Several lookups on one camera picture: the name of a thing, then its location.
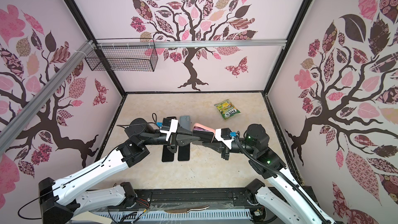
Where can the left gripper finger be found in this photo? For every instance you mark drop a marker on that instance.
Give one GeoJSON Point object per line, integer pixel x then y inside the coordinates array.
{"type": "Point", "coordinates": [185, 142]}
{"type": "Point", "coordinates": [186, 135]}

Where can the white slotted cable duct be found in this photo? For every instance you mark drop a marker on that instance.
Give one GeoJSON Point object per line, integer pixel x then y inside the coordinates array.
{"type": "Point", "coordinates": [214, 216]}

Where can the pink phone case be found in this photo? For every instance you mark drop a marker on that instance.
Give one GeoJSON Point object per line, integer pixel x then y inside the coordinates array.
{"type": "Point", "coordinates": [206, 134]}

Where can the black phone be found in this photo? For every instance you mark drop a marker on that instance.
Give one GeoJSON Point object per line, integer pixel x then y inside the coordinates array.
{"type": "Point", "coordinates": [184, 153]}

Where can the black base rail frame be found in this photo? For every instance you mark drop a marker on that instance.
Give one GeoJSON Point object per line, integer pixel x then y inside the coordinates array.
{"type": "Point", "coordinates": [192, 196]}

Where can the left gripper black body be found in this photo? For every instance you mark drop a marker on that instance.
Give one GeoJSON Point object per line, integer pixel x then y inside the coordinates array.
{"type": "Point", "coordinates": [173, 144]}

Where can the wooden spatula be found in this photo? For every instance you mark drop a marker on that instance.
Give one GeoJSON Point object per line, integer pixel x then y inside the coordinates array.
{"type": "Point", "coordinates": [90, 217]}

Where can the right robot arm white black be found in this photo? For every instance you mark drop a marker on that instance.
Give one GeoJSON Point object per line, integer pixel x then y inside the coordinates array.
{"type": "Point", "coordinates": [279, 168]}

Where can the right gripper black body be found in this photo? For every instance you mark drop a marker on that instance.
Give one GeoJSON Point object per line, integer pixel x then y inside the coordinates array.
{"type": "Point", "coordinates": [226, 152]}

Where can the light blue phone case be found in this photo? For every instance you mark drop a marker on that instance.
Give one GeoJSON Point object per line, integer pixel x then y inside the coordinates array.
{"type": "Point", "coordinates": [185, 122]}

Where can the black wire basket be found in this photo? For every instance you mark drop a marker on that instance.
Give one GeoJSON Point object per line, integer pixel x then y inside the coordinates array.
{"type": "Point", "coordinates": [123, 54]}

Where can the green snack packet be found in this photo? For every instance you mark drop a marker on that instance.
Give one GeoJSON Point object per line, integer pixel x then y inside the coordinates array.
{"type": "Point", "coordinates": [227, 109]}

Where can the dark blue phone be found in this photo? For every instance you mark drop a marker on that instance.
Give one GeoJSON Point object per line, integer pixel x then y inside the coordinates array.
{"type": "Point", "coordinates": [167, 156]}

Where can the aluminium rail left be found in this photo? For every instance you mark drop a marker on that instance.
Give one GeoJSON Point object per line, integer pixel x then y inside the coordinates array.
{"type": "Point", "coordinates": [17, 125]}

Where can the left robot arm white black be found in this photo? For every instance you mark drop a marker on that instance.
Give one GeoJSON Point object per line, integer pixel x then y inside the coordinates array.
{"type": "Point", "coordinates": [140, 134]}

